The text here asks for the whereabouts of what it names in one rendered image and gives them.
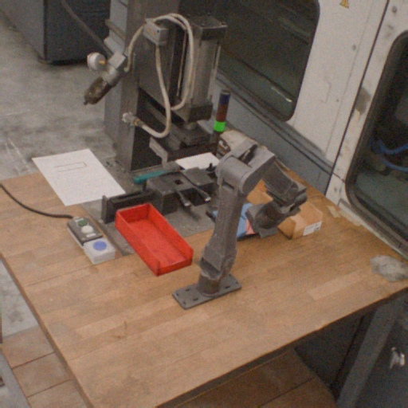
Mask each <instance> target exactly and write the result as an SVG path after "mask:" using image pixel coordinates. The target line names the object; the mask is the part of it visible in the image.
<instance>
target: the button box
mask: <svg viewBox="0 0 408 408"><path fill-rule="evenodd" d="M0 187H1V188H2V189H3V190H4V191H5V192H6V193H7V194H8V195H9V196H10V197H11V198H12V199H13V200H14V201H15V202H16V203H18V204H19V205H21V206H24V207H25V208H26V209H28V210H32V211H34V213H38V214H42V215H45V216H49V217H61V218H71V219H72V220H69V221H67V226H68V229H67V230H68V231H69V232H70V233H71V235H72V236H73V238H74V239H75V240H76V243H78V244H79V246H80V247H81V248H82V249H83V248H84V243H88V241H94V240H96V239H100V238H102V237H103V234H102V233H101V232H100V231H99V230H98V229H97V228H96V225H95V224H94V223H93V221H91V220H90V219H89V217H88V216H85V217H82V218H79V217H73V216H72V215H68V214H47V213H44V211H40V210H35V209H34V208H31V207H29V206H27V205H25V204H24V203H21V202H19V201H18V200H17V199H16V197H14V196H13V195H12V194H11V193H10V192H9V191H8V190H7V189H6V188H5V187H4V186H3V185H2V183H1V182H0ZM80 220H85V221H87V222H88V224H87V226H91V228H93V231H92V232H91V233H84V232H83V228H84V227H83V226H79V225H78V222H79V221H80Z"/></svg>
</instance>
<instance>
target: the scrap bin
mask: <svg viewBox="0 0 408 408"><path fill-rule="evenodd" d="M115 228H116V230H117V231H118V232H119V233H120V234H121V235H122V236H123V237H124V238H125V240H126V241H127V242H128V244H129V245H130V246H131V247H132V248H133V250H134V251H135V252H136V253H138V255H139V256H140V257H141V259H142V261H143V262H144V263H145V264H146V266H147V267H148V268H149V269H150V270H151V271H152V272H153V273H154V274H155V276H156V277H160V276H162V275H165V273H170V272H173V271H175V270H178V269H183V268H186V267H188V266H190V265H191V264H192V258H193V254H194V250H193V248H192V247H191V246H190V245H189V243H188V242H187V241H186V240H185V239H184V238H183V237H181V236H180V235H179V233H178V232H177V231H176V230H175V229H174V227H173V226H172V225H171V224H170V223H169V222H168V221H166V220H165V218H164V217H163V216H162V215H161V214H160V213H159V212H158V211H157V209H156V208H154V207H153V205H152V204H151V203H147V204H144V205H141V206H134V207H132V208H128V209H125V210H118V211H116V220H115Z"/></svg>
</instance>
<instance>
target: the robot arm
mask: <svg viewBox="0 0 408 408"><path fill-rule="evenodd" d="M248 150H249V153H248V154H247V156H246V157H245V158H244V159H243V161H242V162H241V159H242V157H243V156H244V155H245V154H246V153H247V152H248ZM275 159H277V156H276V155H274V154H272V153H271V152H269V151H268V150H265V151H264V150H263V149H261V148H259V147H258V145H257V144H256V143H254V142H253V141H251V140H250V139H246V140H243V141H242V142H241V143H239V144H238V145H237V146H236V147H235V148H234V149H233V150H232V151H231V152H230V153H228V154H227V155H225V156H224V157H223V158H222V159H221V160H220V161H219V163H218V165H217V168H216V175H217V176H218V185H220V189H219V191H220V201H219V207H218V215H217V219H216V222H215V227H214V232H213V233H212V234H211V236H210V238H209V241H208V242H207V243H205V247H204V248H203V250H202V252H201V254H202V255H201V256H200V258H199V260H198V261H197V264H196V265H198V266H199V267H201V270H200V275H199V280H198V281H197V282H196V283H193V284H190V285H187V286H185V287H183V288H178V290H175V291H173V293H172V296H173V297H174V299H175V300H176V301H177V302H178V305H179V306H180V307H181V308H183V309H184V310H189V309H192V308H195V307H197V306H200V305H202V304H204V303H206V302H208V301H211V300H215V299H217V298H219V297H222V296H225V295H227V294H230V293H232V292H236V291H238V290H241V283H240V282H239V281H238V280H237V278H236V277H235V276H234V275H233V274H232V273H231V272H230V270H231V269H232V268H233V265H234V263H235V261H236V256H237V251H238V249H237V229H238V225H239V221H240V218H241V211H242V207H243V205H244V202H245V201H246V199H247V198H248V195H249V193H250V192H252V191H253V190H254V189H255V187H256V186H257V184H258V183H259V181H261V180H262V181H263V183H264V184H265V188H266V194H267V195H269V196H270V198H272V200H271V201H270V202H267V203H266V204H264V203H261V204H256V205H254V206H249V207H248V208H247V209H246V212H244V214H245V216H246V217H247V219H246V231H248V232H247V234H250V233H259V235H261V237H259V238H264V237H268V236H270V235H274V234H277V233H278V229H277V226H278V225H280V224H281V223H282V222H283V221H284V220H285V219H286V218H289V217H291V216H293V217H294V216H296V215H297V214H298V213H299V212H300V207H299V206H301V205H303V204H305V203H306V202H307V200H308V196H307V193H305V191H306V190H307V187H304V186H302V185H300V184H299V183H298V182H297V181H295V180H293V179H291V178H290V177H288V176H287V175H286V174H285V173H284V172H283V171H282V170H281V169H280V168H279V167H278V165H277V163H275V162H274V160H275ZM250 226H251V227H250Z"/></svg>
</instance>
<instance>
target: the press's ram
mask: <svg viewBox="0 0 408 408"><path fill-rule="evenodd" d="M145 108H146V109H147V110H148V111H149V112H150V113H151V114H153V115H154V116H156V117H157V118H158V119H159V121H160V122H161V123H163V124H164V125H165V126H166V124H167V115H166V109H165V108H164V107H163V106H162V105H161V104H160V103H159V102H158V101H157V100H156V99H153V100H146V101H145ZM171 130H172V132H170V133H168V134H167V135H166V136H165V137H163V138H157V137H155V136H153V137H151V138H150V146H149V147H150V148H152V149H153V150H154V152H156V154H157V155H158V156H160V157H161V158H162V159H163V160H164V161H165V162H166V163H167V162H171V161H175V160H179V159H185V158H190V157H193V156H197V155H204V154H208V153H211V152H215V146H216V142H215V141H214V140H212V139H211V138H210V133H209V132H208V131H207V130H206V129H205V128H204V127H203V126H201V125H200V124H199V123H197V121H196V122H192V123H191V124H190V125H187V124H186V123H185V120H184V119H182V118H181V117H180V116H179V115H177V114H174V113H173V112H172V110H171Z"/></svg>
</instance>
